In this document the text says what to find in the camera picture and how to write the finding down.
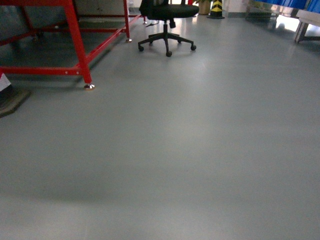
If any red metal table frame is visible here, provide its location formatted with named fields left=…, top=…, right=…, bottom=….
left=0, top=0, right=142, bottom=91

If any green potted plant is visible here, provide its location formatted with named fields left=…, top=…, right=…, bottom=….
left=194, top=0, right=212, bottom=15

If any black office chair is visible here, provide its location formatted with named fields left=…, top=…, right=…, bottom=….
left=138, top=0, right=200, bottom=57

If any red white traffic cone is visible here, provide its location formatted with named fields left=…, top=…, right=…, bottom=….
left=0, top=68, right=31, bottom=118

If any yellow black bollard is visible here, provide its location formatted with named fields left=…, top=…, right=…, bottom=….
left=207, top=0, right=225, bottom=20

